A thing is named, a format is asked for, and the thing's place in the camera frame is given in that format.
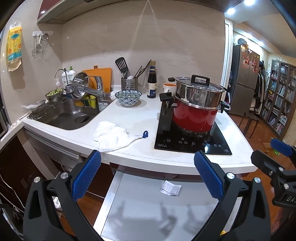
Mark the steel strainer with green vegetables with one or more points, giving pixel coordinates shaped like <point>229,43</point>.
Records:
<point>54,92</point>

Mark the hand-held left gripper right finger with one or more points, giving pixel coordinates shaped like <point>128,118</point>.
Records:
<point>209,178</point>

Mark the black induction cooktop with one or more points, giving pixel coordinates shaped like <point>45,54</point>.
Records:
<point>185,144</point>

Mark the dark sauce bottle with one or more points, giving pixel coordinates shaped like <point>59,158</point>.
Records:
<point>152,88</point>

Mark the steel refrigerator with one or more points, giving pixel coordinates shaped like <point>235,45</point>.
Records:
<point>245,92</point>

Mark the red cooking pot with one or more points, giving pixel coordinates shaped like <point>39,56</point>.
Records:
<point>194,118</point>

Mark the tilted steel bowl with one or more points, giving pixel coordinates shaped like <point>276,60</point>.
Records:
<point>81,80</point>

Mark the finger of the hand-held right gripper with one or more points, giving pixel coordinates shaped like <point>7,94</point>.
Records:
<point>266,161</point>
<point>281,145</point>

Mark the black slotted spatula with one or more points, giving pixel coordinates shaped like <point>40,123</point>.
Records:
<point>121,64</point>

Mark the thin curved water tap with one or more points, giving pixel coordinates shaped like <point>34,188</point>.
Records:
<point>60,70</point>

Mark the dark wooden stool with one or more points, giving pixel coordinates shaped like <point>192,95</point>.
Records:
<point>251,117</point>

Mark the steel sink strainer basket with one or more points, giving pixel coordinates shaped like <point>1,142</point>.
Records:
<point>37,105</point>

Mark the dark wooden chopsticks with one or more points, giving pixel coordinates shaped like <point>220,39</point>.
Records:
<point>138,71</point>

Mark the white dish cloth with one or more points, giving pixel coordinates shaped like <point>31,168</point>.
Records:
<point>111,136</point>

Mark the stainless steel steamer pot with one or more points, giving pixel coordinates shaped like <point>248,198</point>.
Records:
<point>196,95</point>

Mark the stainless steel sink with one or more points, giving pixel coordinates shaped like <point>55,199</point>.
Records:
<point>62,115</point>

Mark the white door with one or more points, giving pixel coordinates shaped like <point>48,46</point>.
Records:
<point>227,46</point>

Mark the hanging coats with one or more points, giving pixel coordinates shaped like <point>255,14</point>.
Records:
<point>260,85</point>

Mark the steel utensil holder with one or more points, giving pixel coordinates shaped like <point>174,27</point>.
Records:
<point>129,83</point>

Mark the orange cutting board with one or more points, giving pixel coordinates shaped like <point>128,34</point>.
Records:
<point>105,76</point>

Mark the blue patterned bowl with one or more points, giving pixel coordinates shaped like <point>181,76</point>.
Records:
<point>128,99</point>

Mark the upper kitchen cabinet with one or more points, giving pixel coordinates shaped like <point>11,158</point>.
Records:
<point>69,11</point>

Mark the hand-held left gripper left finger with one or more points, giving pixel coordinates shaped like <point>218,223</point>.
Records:
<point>86,176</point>

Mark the sponge caddy with yellow sponges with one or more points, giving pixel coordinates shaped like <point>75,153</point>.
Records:
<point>89,100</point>

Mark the steel under-counter drawer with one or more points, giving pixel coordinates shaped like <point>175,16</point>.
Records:
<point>53,148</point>

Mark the white mug with orange inside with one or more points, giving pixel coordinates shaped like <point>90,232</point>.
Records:
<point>168,87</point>

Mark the dark wooden bookcase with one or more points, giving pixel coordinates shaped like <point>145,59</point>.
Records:
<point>282,99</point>

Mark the small white paper slip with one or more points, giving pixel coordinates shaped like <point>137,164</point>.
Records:
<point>170,188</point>

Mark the chrome kitchen faucet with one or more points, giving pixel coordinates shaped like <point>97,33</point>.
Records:
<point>98,84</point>

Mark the white pump bottle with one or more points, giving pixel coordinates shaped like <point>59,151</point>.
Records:
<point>57,84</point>

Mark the yellow hanging package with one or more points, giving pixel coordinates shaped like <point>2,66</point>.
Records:
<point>14,44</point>

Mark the dish soap bottle green cap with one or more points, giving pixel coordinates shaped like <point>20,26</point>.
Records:
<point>71,74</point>

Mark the small blue clip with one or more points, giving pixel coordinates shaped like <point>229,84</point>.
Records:
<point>145,134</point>

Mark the wall hook rack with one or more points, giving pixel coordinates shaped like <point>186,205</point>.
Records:
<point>39,44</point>

